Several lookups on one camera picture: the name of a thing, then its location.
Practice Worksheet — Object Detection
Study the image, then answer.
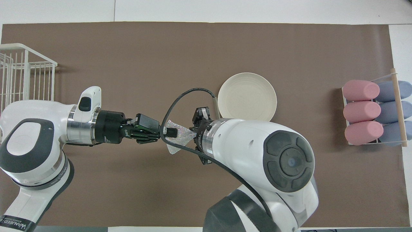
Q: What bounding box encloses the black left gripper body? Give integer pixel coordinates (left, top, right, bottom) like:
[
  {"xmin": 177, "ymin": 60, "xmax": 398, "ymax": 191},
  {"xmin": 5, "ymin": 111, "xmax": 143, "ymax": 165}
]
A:
[{"xmin": 95, "ymin": 111, "xmax": 161, "ymax": 144}]

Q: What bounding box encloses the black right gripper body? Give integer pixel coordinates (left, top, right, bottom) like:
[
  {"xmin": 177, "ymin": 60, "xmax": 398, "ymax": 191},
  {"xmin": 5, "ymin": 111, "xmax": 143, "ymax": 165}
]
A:
[{"xmin": 190, "ymin": 121, "xmax": 210, "ymax": 157}]

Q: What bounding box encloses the clear plastic wrapper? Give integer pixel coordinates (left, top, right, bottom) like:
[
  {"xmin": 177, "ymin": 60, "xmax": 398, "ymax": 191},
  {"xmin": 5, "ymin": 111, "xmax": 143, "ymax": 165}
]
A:
[{"xmin": 164, "ymin": 120, "xmax": 198, "ymax": 156}]

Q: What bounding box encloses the cream round plate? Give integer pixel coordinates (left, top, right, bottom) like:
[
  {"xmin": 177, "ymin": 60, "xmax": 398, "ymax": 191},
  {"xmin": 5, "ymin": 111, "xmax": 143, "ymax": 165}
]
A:
[{"xmin": 218, "ymin": 72, "xmax": 277, "ymax": 122}]

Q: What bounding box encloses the brown table mat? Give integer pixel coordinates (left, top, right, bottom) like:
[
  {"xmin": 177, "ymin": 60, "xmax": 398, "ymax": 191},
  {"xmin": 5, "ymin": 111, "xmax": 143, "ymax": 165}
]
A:
[{"xmin": 0, "ymin": 22, "xmax": 407, "ymax": 227}]

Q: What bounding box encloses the pink plastic cup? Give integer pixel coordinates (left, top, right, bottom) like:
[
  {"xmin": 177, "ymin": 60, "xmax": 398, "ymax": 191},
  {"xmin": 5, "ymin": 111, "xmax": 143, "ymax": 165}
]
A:
[
  {"xmin": 342, "ymin": 80, "xmax": 380, "ymax": 101},
  {"xmin": 343, "ymin": 101, "xmax": 382, "ymax": 123},
  {"xmin": 344, "ymin": 121, "xmax": 384, "ymax": 146}
]

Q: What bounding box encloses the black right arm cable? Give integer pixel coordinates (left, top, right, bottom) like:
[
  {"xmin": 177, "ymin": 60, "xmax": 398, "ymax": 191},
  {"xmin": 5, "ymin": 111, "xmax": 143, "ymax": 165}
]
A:
[{"xmin": 160, "ymin": 88, "xmax": 275, "ymax": 220}]

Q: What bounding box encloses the white wire basket rack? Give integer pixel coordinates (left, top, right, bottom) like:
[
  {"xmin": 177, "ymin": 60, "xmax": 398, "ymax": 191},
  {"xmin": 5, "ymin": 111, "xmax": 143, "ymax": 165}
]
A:
[{"xmin": 0, "ymin": 43, "xmax": 58, "ymax": 114}]

